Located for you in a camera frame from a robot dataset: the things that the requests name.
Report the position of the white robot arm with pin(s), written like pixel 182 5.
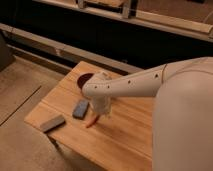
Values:
pixel 183 111

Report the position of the wooden table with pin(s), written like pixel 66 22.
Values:
pixel 120 141

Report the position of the blue sponge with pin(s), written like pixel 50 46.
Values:
pixel 80 110

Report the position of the dark red bowl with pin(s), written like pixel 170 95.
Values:
pixel 83 79

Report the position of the dark bin at left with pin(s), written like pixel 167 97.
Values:
pixel 6 57

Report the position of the white grey sponge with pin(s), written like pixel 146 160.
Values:
pixel 48 123

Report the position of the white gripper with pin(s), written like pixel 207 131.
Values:
pixel 101 105

